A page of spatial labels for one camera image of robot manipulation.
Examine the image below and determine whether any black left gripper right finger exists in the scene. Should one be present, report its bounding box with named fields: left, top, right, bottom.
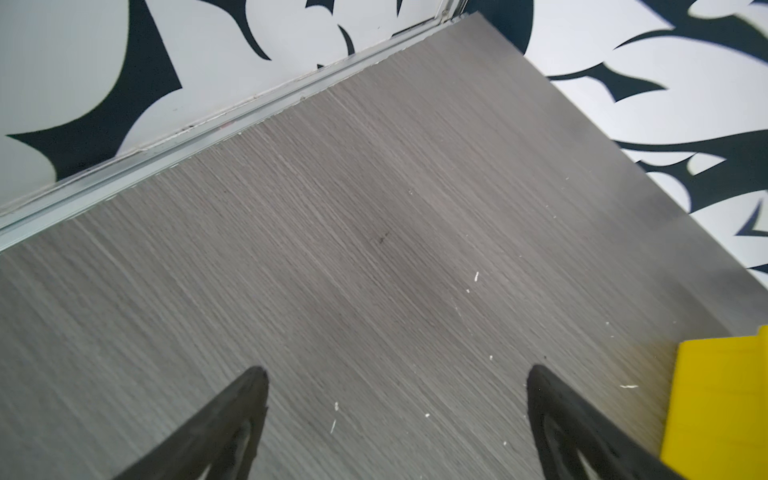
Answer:
left=526, top=364, right=681, bottom=480

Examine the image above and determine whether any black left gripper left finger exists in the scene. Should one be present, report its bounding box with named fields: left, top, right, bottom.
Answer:
left=117, top=366, right=269, bottom=479

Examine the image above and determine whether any yellow plastic bin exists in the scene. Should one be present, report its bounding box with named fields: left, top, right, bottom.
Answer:
left=661, top=326, right=767, bottom=479

